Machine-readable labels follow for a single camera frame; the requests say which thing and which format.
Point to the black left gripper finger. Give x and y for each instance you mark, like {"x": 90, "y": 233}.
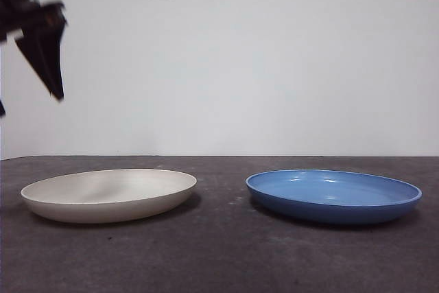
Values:
{"x": 1, "y": 109}
{"x": 44, "y": 59}

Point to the white plate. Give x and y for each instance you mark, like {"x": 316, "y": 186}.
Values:
{"x": 103, "y": 197}

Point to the blue plate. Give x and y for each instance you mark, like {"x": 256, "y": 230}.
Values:
{"x": 329, "y": 207}

